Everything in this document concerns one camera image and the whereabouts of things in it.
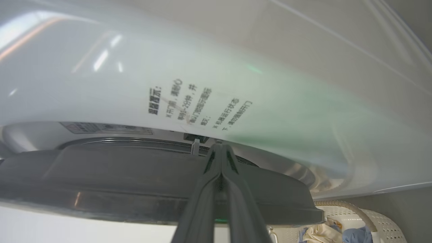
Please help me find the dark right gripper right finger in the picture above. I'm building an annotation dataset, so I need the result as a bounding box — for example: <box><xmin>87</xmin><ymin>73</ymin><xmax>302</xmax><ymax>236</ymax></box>
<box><xmin>221</xmin><ymin>143</ymin><xmax>272</xmax><ymax>243</ymax></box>

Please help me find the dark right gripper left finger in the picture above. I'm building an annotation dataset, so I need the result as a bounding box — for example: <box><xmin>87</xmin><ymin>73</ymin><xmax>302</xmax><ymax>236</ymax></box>
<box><xmin>171</xmin><ymin>141</ymin><xmax>223</xmax><ymax>243</ymax></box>

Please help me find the cream and blue bear garment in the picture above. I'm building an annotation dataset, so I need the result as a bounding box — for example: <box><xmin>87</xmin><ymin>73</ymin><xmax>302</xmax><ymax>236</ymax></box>
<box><xmin>302</xmin><ymin>222</ymin><xmax>342</xmax><ymax>243</ymax></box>

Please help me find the blue bear print garment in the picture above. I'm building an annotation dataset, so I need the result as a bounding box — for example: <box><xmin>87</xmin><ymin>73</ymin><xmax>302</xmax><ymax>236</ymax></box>
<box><xmin>342</xmin><ymin>226</ymin><xmax>374</xmax><ymax>243</ymax></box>

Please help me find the cream perforated laundry basket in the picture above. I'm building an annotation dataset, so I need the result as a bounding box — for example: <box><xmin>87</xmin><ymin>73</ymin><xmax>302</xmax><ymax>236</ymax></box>
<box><xmin>270</xmin><ymin>201</ymin><xmax>407</xmax><ymax>243</ymax></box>

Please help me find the white front-load washing machine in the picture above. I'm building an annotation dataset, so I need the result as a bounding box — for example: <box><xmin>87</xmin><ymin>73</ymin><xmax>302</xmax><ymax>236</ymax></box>
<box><xmin>0</xmin><ymin>0</ymin><xmax>432</xmax><ymax>199</ymax></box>

